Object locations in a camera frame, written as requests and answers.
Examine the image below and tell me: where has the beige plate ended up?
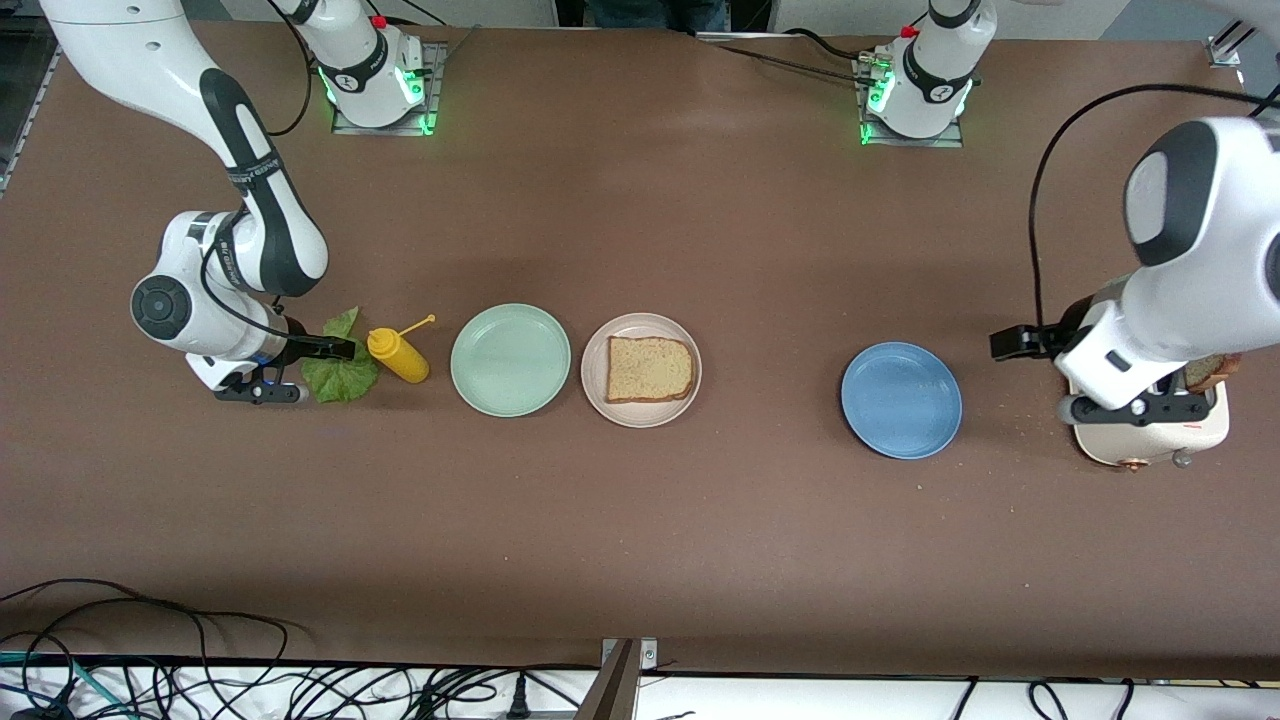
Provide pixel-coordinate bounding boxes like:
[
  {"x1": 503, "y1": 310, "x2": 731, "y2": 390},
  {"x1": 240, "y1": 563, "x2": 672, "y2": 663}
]
[{"x1": 580, "y1": 312, "x2": 703, "y2": 429}]

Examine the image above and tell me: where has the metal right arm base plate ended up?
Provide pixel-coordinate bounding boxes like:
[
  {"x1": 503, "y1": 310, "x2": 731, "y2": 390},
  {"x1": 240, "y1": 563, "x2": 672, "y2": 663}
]
[{"x1": 330, "y1": 40, "x2": 443, "y2": 137}]

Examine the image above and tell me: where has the brown bread slice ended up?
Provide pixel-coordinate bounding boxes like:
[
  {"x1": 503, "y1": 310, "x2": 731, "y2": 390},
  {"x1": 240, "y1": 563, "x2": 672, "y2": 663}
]
[
  {"x1": 605, "y1": 336, "x2": 696, "y2": 405},
  {"x1": 1183, "y1": 352, "x2": 1244, "y2": 394}
]

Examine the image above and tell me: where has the long looped black cable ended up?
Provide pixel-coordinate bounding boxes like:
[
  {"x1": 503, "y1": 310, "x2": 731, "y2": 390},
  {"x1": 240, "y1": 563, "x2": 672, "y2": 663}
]
[{"x1": 0, "y1": 578, "x2": 301, "y2": 720}]

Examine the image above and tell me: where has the black braided base cable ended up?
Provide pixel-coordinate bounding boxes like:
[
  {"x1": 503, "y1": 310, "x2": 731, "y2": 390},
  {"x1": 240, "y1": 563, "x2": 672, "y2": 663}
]
[{"x1": 700, "y1": 30, "x2": 881, "y2": 86}]

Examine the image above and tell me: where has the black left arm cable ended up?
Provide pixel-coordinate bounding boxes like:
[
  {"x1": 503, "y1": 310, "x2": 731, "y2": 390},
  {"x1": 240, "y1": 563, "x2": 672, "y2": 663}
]
[{"x1": 1028, "y1": 84, "x2": 1280, "y2": 331}]

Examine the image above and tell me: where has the teal cable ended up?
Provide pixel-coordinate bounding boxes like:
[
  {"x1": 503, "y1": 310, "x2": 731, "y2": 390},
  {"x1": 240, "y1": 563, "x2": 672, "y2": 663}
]
[{"x1": 0, "y1": 650, "x2": 136, "y2": 720}]

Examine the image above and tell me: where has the yellow mustard squeeze bottle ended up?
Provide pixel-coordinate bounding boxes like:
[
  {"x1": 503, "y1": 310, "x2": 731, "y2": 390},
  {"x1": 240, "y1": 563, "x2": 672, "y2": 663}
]
[{"x1": 366, "y1": 314, "x2": 437, "y2": 385}]

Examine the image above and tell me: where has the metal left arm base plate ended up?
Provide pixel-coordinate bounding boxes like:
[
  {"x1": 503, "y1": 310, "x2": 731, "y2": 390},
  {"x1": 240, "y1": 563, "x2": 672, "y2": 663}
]
[{"x1": 853, "y1": 55, "x2": 966, "y2": 149}]

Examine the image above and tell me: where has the aluminium frame rail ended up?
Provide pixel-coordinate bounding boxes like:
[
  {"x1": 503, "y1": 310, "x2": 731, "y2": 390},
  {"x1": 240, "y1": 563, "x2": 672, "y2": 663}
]
[{"x1": 0, "y1": 45, "x2": 61, "y2": 191}]

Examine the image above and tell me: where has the person in blue jeans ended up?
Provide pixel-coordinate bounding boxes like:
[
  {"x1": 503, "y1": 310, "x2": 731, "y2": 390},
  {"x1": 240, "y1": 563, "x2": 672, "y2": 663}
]
[{"x1": 585, "y1": 0, "x2": 731, "y2": 33}]

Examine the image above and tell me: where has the aluminium frame corner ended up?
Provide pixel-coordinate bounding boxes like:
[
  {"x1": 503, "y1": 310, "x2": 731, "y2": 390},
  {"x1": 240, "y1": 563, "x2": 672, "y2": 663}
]
[{"x1": 1205, "y1": 18, "x2": 1259, "y2": 69}]

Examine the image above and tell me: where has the blue plate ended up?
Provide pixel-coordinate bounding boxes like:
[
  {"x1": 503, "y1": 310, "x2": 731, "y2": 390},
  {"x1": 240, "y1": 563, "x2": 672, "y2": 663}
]
[{"x1": 840, "y1": 342, "x2": 963, "y2": 461}]

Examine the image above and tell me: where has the green lettuce leaf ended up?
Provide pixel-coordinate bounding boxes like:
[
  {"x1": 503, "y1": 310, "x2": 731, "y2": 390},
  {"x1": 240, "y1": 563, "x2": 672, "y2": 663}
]
[{"x1": 301, "y1": 306, "x2": 381, "y2": 405}]

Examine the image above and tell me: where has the metal table bracket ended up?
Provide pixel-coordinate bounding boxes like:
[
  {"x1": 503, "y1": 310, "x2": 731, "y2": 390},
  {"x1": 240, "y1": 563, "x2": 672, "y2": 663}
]
[{"x1": 575, "y1": 637, "x2": 661, "y2": 720}]

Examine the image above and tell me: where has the mint green plate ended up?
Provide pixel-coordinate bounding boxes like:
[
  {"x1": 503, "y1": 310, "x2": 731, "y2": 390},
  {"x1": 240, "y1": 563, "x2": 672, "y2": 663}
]
[{"x1": 450, "y1": 303, "x2": 572, "y2": 418}]

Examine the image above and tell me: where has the white two-slot toaster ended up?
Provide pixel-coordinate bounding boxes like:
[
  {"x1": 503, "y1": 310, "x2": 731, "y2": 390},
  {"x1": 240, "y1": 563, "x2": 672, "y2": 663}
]
[{"x1": 1068, "y1": 350, "x2": 1232, "y2": 471}]

